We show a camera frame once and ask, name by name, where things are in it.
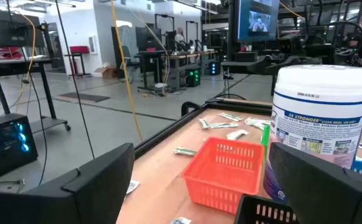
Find black computer tower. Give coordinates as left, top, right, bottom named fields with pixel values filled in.
left=0, top=113, right=39, bottom=184

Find green plastic basket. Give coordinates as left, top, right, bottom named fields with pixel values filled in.
left=260, top=124, right=271, bottom=162

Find orange plastic basket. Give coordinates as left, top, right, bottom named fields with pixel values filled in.
left=181, top=136, right=265, bottom=215

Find large blue-screen monitor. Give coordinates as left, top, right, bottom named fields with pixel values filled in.
left=236, top=0, right=280, bottom=43

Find cardboard box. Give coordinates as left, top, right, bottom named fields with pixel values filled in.
left=93, top=66, right=118, bottom=79

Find computer tower green lights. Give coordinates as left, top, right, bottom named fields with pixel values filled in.
left=185, top=67, right=202, bottom=88

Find dark office chair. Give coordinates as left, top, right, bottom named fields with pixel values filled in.
left=120, top=45, right=141, bottom=83

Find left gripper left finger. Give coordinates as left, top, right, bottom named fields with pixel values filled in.
left=55, top=142, right=135, bottom=224

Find yellow hanging cable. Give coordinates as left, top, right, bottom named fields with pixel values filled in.
left=110, top=0, right=144, bottom=141

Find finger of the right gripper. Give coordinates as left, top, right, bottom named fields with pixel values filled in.
left=265, top=56, right=293, bottom=77
left=247, top=55, right=275, bottom=75

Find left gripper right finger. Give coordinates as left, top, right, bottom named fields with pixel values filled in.
left=269, top=142, right=362, bottom=224

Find black display screen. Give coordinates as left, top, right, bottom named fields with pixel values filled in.
left=0, top=8, right=46, bottom=47

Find framed wall picture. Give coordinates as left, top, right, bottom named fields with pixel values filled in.
left=88, top=34, right=98, bottom=55

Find wooden desk black legs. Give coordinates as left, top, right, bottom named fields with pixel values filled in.
left=136, top=49, right=219, bottom=94

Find black hanging cable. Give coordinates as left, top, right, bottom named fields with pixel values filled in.
left=54, top=0, right=96, bottom=159

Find white disinfecting wipes canister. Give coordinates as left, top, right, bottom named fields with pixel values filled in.
left=263, top=64, right=362, bottom=203

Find black rolling stand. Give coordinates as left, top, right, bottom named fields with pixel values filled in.
left=0, top=23, right=72, bottom=133

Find dark room divider panel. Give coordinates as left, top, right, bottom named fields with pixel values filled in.
left=111, top=25, right=138, bottom=78

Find black plastic basket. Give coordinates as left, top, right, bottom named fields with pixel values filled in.
left=233, top=194, right=300, bottom=224

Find red padded stool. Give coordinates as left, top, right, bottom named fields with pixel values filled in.
left=64, top=45, right=92, bottom=78

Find yellow drooping cable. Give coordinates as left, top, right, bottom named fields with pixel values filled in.
left=14, top=12, right=37, bottom=113

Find computer tower blue lights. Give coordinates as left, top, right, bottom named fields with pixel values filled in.
left=208, top=60, right=221, bottom=76

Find dark floor mat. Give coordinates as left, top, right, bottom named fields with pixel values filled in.
left=59, top=91, right=112, bottom=103

